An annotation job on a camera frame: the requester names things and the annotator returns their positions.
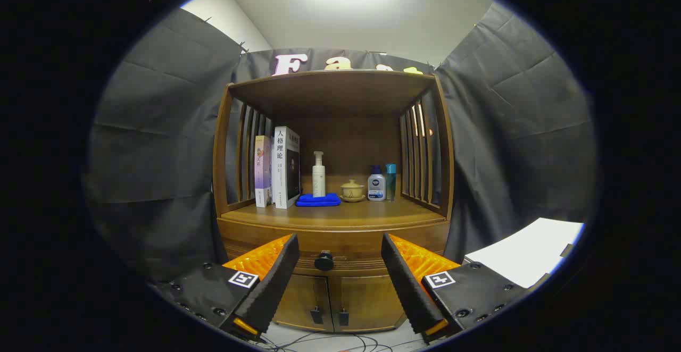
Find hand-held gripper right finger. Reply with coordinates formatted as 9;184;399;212
381;233;533;345

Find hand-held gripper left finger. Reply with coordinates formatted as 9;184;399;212
152;233;300;342

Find wooden drawer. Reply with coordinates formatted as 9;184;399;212
218;219;450;277

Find wooden cabinet door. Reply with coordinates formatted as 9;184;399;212
327;273;408;333
274;273;335;333

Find wooden countertop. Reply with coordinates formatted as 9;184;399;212
221;195;446;230

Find wooden cabinet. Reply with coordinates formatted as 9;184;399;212
213;69;454;334

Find blue folded cloth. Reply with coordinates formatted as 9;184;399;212
295;192;342;207

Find white bottle with blue pump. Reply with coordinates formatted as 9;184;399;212
367;165;387;202

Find yellow lidded teacup with saucer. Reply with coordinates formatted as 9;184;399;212
339;179;367;203

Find thick white portrait book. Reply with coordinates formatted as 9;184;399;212
271;126;302;209

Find thin pink purple book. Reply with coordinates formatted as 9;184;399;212
254;135;273;208

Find black floor cables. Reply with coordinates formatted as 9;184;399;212
255;331;426;352

